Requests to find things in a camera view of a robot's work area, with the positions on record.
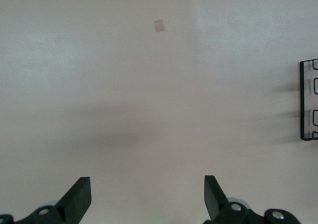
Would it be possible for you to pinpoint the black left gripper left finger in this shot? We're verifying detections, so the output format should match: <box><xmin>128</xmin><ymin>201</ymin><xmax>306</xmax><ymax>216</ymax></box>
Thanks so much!
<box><xmin>14</xmin><ymin>176</ymin><xmax>92</xmax><ymax>224</ymax></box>

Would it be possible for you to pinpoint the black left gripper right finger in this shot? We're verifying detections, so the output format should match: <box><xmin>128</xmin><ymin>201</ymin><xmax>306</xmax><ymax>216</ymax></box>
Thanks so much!
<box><xmin>203</xmin><ymin>175</ymin><xmax>264</xmax><ymax>224</ymax></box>

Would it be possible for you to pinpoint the black wire cup holder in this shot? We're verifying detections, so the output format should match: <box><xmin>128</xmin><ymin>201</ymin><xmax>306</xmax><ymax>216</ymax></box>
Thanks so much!
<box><xmin>299</xmin><ymin>58</ymin><xmax>318</xmax><ymax>141</ymax></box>

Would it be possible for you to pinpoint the small brown tape patch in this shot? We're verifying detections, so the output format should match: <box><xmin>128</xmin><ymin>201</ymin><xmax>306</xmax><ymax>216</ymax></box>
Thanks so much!
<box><xmin>154</xmin><ymin>19</ymin><xmax>165</xmax><ymax>33</ymax></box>

